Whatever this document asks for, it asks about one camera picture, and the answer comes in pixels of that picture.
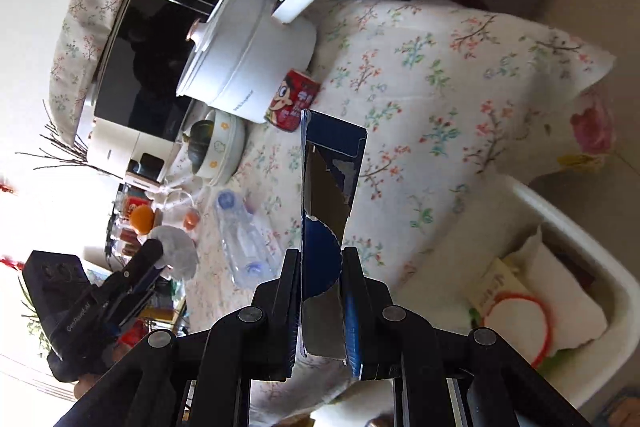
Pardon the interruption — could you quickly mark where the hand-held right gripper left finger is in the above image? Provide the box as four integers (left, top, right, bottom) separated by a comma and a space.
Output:
52, 248, 302, 427

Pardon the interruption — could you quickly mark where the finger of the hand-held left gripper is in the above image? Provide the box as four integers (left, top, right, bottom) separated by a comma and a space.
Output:
117, 238, 165, 290
112, 264, 168, 333

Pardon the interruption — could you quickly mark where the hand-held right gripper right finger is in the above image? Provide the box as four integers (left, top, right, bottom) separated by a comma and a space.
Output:
341, 246, 593, 427

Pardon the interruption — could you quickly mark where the white face mask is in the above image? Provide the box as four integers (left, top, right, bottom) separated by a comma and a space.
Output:
150, 227, 199, 280

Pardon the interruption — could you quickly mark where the blue carton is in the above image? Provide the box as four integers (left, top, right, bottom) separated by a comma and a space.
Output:
298, 108, 369, 382

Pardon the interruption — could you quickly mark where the yellow paper packet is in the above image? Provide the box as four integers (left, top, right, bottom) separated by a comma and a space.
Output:
467, 257, 533, 328

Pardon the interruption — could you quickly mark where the red rimmed clear lid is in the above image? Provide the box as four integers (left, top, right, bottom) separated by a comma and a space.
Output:
481, 292, 555, 368

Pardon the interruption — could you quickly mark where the white paper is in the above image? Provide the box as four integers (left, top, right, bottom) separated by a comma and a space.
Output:
500, 224, 608, 350

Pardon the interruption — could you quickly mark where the white plastic bin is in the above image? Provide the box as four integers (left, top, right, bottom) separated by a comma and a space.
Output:
310, 174, 640, 427

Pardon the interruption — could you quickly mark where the glass condiment jar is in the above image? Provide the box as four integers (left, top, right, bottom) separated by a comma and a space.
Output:
114, 227, 143, 258

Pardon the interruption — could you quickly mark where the green plant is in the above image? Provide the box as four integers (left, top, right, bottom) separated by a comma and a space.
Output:
17, 277, 42, 323

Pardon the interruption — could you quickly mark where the orange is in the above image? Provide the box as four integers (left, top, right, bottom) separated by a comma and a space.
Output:
130, 205, 155, 235

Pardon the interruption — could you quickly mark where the crushed clear plastic bottle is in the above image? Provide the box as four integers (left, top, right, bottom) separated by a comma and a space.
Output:
215, 188, 282, 290

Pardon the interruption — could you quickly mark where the white appliance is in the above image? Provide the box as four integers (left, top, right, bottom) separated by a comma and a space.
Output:
85, 119, 146, 172

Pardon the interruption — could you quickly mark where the bare twig decoration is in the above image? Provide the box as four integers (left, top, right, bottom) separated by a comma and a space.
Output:
15, 99, 123, 180

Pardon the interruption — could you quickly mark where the white flower print bowl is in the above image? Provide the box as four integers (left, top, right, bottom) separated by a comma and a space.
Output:
190, 109, 247, 185

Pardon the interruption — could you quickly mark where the black microwave oven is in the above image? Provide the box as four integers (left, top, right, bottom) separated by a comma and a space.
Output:
92, 0, 281, 142

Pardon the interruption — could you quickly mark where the red drink can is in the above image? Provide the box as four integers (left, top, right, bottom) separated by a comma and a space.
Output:
270, 68, 321, 130

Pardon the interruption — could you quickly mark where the white electric pot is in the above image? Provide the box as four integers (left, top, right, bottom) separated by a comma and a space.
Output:
176, 0, 387, 124

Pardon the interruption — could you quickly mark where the floral tablecloth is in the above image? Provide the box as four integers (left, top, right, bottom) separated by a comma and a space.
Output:
175, 0, 616, 408

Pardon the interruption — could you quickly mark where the rose printed cloth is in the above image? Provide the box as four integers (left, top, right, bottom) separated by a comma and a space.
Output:
530, 87, 618, 182

